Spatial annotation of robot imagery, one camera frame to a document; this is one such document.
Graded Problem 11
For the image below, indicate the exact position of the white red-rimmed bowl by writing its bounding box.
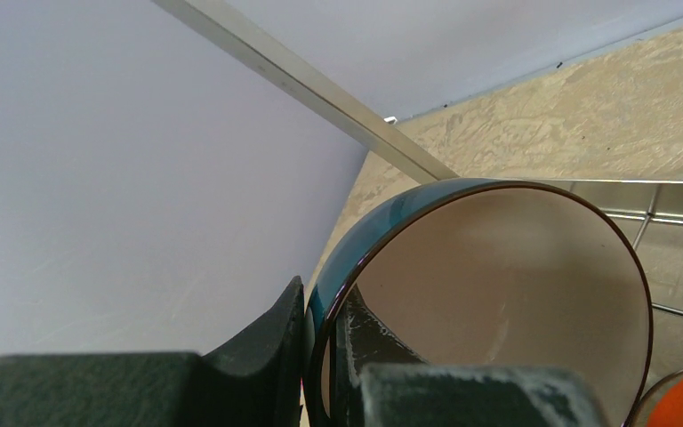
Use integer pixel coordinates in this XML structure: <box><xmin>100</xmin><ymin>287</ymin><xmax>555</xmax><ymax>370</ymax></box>
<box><xmin>303</xmin><ymin>178</ymin><xmax>654</xmax><ymax>426</ymax></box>

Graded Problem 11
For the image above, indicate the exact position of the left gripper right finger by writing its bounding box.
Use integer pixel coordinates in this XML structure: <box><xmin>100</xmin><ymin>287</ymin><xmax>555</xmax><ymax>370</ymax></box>
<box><xmin>329</xmin><ymin>289</ymin><xmax>607</xmax><ymax>426</ymax></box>

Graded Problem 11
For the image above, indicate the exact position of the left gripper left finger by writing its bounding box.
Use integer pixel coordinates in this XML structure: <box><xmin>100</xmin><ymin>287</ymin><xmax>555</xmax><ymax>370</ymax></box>
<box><xmin>0</xmin><ymin>278</ymin><xmax>304</xmax><ymax>426</ymax></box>

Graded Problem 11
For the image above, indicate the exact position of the steel two-tier dish rack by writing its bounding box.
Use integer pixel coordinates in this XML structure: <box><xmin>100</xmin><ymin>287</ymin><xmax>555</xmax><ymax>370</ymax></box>
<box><xmin>152</xmin><ymin>0</ymin><xmax>683</xmax><ymax>328</ymax></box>

